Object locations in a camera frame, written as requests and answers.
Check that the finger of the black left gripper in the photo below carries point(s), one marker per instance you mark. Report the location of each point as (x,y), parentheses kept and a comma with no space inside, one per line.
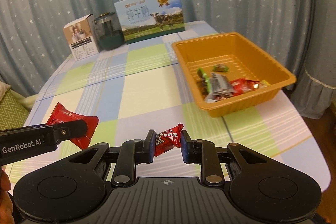
(69,130)

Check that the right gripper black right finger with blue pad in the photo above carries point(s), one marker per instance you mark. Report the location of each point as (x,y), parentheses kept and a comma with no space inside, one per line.
(203,153)

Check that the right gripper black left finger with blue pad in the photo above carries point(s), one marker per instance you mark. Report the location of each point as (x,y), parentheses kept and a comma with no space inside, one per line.
(132,153)

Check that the large red snack packet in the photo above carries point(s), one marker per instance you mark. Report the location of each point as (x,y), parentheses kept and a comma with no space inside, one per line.
(60,114)

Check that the small red candy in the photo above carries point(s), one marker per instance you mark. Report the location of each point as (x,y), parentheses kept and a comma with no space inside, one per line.
(167,140)

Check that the person's left hand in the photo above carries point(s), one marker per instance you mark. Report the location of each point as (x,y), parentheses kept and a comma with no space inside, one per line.
(6,208)

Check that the green patterned cushion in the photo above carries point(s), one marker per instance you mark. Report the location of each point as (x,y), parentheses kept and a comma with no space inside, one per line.
(12,113)

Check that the checkered tablecloth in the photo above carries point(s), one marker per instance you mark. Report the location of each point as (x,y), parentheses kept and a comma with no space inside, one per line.
(140,87)

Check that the grey striped snack packet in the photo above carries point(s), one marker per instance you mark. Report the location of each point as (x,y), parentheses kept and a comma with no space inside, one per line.
(220,88)

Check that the red snack packet in tray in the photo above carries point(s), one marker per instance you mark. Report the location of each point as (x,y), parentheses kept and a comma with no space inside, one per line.
(242,86)

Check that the small green brown candy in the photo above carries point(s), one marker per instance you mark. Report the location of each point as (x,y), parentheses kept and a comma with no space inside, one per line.
(221,68)

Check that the yellow wrapped candy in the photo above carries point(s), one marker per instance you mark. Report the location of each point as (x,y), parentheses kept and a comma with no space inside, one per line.
(261,84)

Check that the beige white product box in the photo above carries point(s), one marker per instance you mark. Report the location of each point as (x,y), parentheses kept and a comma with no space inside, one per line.
(81,38)

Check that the orange plastic tray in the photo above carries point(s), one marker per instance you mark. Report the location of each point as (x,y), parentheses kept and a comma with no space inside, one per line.
(244,59)

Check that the dark green glass jar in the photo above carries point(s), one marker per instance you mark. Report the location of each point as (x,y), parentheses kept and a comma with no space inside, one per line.
(108,31)

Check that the blue milk carton box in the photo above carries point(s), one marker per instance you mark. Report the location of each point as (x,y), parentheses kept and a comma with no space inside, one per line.
(145,19)

